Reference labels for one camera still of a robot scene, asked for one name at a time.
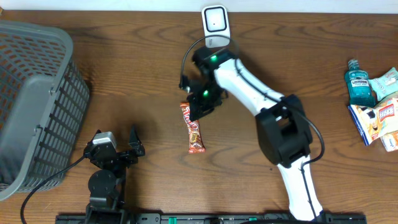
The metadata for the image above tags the orange chocolate bar wrapper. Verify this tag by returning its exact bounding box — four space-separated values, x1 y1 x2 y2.
180 102 206 154

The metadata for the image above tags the teal mouthwash bottle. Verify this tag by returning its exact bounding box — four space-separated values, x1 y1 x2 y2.
344 58 376 108

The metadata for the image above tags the yellow snack bag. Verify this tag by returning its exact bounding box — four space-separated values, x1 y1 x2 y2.
348 92 397 146

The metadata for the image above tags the teal wet wipes pack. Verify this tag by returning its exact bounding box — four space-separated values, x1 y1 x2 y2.
369 67 397 101

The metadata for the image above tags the orange tissue pack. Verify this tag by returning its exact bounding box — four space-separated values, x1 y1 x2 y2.
381 131 398 152

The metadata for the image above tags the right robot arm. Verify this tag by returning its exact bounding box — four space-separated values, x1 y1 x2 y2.
187 47 323 222

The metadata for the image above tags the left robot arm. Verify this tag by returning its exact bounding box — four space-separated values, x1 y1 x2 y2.
83 126 145 224

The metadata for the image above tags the white barcode scanner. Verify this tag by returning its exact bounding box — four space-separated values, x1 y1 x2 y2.
201 5 231 48

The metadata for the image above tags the grey plastic mesh basket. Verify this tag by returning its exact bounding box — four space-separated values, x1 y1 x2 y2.
1 21 90 200

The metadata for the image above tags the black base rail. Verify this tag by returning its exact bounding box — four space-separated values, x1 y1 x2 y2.
55 212 368 224

